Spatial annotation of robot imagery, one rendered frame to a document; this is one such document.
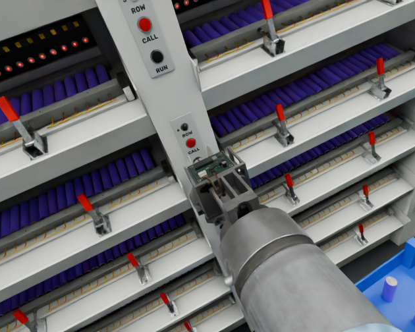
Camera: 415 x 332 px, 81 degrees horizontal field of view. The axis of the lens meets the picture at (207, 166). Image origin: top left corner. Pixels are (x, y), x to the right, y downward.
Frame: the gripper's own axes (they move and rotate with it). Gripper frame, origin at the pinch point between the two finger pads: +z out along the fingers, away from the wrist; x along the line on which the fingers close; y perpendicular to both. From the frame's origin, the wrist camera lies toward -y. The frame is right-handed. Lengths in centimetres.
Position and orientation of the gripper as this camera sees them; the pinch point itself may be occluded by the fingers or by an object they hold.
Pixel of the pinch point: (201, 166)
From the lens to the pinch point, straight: 45.0
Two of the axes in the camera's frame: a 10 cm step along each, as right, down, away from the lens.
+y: -2.9, -7.7, -5.7
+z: -3.4, -4.7, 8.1
